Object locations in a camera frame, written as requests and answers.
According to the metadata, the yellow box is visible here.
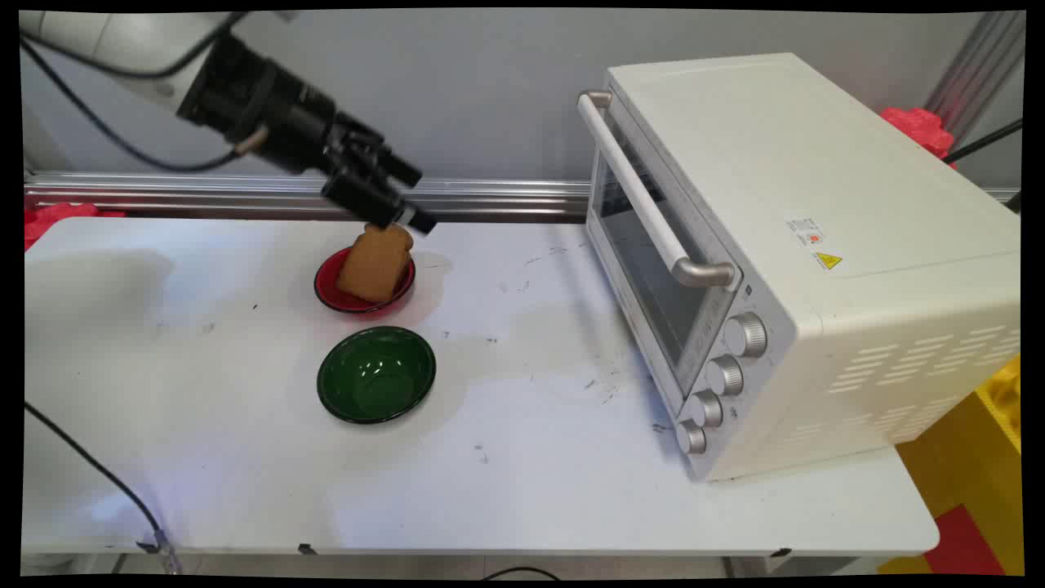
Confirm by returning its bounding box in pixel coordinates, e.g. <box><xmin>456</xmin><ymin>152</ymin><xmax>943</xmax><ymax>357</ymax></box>
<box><xmin>878</xmin><ymin>355</ymin><xmax>1023</xmax><ymax>575</ymax></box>

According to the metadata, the thin black cable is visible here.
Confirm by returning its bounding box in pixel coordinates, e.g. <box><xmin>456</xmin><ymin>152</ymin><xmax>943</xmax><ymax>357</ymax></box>
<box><xmin>947</xmin><ymin>118</ymin><xmax>1023</xmax><ymax>164</ymax></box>

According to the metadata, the red bowl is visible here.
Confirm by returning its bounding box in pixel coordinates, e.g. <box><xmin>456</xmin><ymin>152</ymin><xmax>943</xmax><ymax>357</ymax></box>
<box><xmin>313</xmin><ymin>247</ymin><xmax>417</xmax><ymax>315</ymax></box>

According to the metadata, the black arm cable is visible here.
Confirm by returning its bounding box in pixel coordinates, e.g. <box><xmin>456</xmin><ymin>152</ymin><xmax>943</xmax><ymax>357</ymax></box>
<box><xmin>20</xmin><ymin>11</ymin><xmax>266</xmax><ymax>174</ymax></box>

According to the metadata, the brown bread slice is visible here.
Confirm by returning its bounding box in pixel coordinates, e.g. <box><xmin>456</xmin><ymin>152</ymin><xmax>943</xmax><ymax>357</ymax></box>
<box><xmin>336</xmin><ymin>222</ymin><xmax>416</xmax><ymax>305</ymax></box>

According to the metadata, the aluminium frame post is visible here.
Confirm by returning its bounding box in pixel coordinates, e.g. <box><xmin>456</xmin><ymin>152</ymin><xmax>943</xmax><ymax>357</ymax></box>
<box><xmin>927</xmin><ymin>11</ymin><xmax>1025</xmax><ymax>146</ymax></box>

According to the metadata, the black looped cable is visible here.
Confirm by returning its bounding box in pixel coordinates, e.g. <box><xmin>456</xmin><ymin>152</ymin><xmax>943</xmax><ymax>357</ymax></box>
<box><xmin>482</xmin><ymin>565</ymin><xmax>564</xmax><ymax>581</ymax></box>

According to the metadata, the aluminium rail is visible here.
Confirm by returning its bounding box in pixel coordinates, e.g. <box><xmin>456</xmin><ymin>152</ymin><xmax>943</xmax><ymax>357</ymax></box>
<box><xmin>24</xmin><ymin>170</ymin><xmax>1021</xmax><ymax>225</ymax></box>

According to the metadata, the white toaster oven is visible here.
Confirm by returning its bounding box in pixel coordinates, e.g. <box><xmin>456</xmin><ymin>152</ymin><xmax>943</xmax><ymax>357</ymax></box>
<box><xmin>584</xmin><ymin>53</ymin><xmax>1021</xmax><ymax>483</ymax></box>

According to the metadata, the oven door with handle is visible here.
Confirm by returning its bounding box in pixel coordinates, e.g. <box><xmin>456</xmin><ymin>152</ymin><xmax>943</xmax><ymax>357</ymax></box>
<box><xmin>578</xmin><ymin>88</ymin><xmax>744</xmax><ymax>409</ymax></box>

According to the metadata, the green bowl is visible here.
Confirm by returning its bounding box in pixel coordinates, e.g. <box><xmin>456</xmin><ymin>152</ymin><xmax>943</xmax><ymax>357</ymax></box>
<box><xmin>317</xmin><ymin>326</ymin><xmax>437</xmax><ymax>425</ymax></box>

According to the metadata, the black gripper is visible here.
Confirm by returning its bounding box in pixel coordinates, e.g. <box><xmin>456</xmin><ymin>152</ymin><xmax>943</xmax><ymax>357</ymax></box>
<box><xmin>237</xmin><ymin>64</ymin><xmax>438</xmax><ymax>236</ymax></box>

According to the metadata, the black cable with metal connector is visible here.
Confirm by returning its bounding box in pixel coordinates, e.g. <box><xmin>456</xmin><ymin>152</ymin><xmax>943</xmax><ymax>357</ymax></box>
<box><xmin>24</xmin><ymin>403</ymin><xmax>182</xmax><ymax>575</ymax></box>

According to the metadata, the red crumpled plastic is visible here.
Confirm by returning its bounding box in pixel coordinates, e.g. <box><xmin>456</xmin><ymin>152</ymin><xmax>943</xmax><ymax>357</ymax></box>
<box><xmin>24</xmin><ymin>203</ymin><xmax>125</xmax><ymax>251</ymax></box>
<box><xmin>880</xmin><ymin>106</ymin><xmax>958</xmax><ymax>169</ymax></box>

